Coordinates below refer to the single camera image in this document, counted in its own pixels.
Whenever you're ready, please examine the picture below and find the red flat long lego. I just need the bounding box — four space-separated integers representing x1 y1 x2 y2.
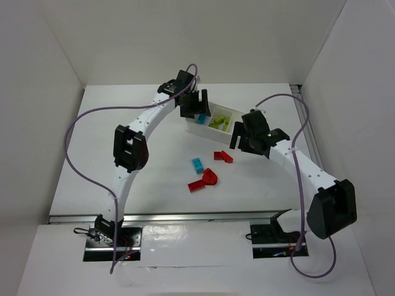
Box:
188 179 206 193

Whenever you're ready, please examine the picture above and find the cyan long lego upturned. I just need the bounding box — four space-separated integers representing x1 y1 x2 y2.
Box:
195 114 210 125

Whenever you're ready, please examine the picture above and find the aluminium rail right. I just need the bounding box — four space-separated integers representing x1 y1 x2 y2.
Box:
289 84 324 169

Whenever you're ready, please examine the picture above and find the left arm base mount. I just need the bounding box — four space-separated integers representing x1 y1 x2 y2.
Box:
73 227 143 262

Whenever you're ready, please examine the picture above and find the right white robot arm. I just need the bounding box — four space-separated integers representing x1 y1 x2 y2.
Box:
230 109 357 239

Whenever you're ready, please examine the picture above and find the small red square lego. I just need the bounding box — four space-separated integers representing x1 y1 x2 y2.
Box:
214 151 223 160

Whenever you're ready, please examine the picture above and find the aluminium rail front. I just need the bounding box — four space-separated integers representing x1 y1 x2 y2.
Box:
48 210 288 224

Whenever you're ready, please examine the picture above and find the cyan curved lego brick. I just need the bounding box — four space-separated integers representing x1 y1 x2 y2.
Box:
191 158 204 174

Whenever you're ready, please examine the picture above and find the aluminium rail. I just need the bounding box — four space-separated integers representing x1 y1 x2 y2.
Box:
289 84 324 169
48 210 288 224

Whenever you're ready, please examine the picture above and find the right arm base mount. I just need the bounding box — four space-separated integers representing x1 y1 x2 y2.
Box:
245 210 300 259

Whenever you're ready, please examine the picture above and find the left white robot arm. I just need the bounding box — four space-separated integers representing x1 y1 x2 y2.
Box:
94 70 210 247

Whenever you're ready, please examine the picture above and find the red arch lego brick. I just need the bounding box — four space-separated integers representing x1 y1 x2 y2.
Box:
202 168 218 186

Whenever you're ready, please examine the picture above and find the white three-compartment tray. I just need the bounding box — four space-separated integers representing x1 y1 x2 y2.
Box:
186 103 244 145

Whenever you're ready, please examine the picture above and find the green long lego brick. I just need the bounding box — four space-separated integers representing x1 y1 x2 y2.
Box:
209 122 222 129

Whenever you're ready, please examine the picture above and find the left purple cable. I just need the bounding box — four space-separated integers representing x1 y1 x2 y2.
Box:
64 63 198 275

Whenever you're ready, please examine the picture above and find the red sloped lego brick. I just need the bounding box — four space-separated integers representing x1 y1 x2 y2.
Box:
221 150 233 163

